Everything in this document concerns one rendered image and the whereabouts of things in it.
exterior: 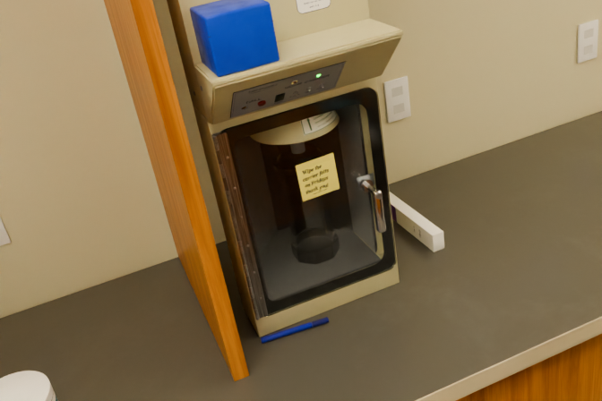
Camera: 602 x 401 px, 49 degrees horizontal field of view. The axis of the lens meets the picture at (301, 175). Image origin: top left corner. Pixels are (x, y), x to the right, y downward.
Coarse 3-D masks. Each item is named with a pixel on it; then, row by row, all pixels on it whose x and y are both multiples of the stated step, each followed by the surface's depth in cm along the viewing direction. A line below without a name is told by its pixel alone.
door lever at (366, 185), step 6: (366, 180) 124; (366, 186) 124; (372, 186) 123; (372, 192) 121; (378, 192) 121; (378, 198) 121; (378, 204) 122; (378, 210) 122; (378, 216) 123; (378, 222) 123; (384, 222) 124; (378, 228) 124; (384, 228) 124
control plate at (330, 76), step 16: (336, 64) 104; (288, 80) 103; (304, 80) 105; (320, 80) 107; (336, 80) 110; (240, 96) 101; (256, 96) 104; (272, 96) 106; (288, 96) 108; (304, 96) 111; (240, 112) 107
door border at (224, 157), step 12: (228, 144) 111; (228, 156) 112; (228, 168) 113; (228, 180) 114; (228, 204) 115; (240, 204) 116; (240, 216) 117; (240, 228) 118; (240, 240) 119; (252, 252) 121; (252, 264) 122; (252, 276) 123; (252, 300) 125; (264, 300) 126; (264, 312) 127
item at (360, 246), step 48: (336, 96) 116; (240, 144) 112; (288, 144) 116; (336, 144) 119; (240, 192) 116; (288, 192) 119; (336, 192) 123; (384, 192) 127; (288, 240) 123; (336, 240) 127; (384, 240) 132; (288, 288) 127; (336, 288) 132
